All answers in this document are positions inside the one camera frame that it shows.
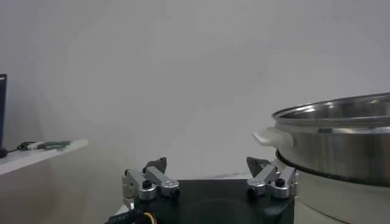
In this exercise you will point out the small white adapter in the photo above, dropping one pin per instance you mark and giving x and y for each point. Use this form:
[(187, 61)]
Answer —
[(36, 145)]

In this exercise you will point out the white side table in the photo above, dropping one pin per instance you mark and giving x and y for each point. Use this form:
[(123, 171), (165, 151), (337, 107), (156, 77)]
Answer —
[(30, 158)]

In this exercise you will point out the dark laptop screen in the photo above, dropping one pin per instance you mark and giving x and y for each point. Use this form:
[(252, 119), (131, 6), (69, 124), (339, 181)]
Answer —
[(2, 109)]

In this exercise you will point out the stainless steel steamer basket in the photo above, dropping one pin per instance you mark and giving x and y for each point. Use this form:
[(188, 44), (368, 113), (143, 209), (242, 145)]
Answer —
[(341, 149)]

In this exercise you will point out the blue computer mouse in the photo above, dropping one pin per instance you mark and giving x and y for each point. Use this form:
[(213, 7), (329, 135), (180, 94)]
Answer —
[(2, 152)]

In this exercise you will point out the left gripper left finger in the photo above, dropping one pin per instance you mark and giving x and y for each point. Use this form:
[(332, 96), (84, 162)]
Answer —
[(158, 178)]

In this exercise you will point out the cream electric cooker base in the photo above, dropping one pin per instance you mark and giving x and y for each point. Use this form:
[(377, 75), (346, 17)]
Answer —
[(335, 201)]

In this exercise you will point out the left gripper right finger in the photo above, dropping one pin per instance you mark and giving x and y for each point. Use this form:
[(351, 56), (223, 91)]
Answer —
[(265, 178)]

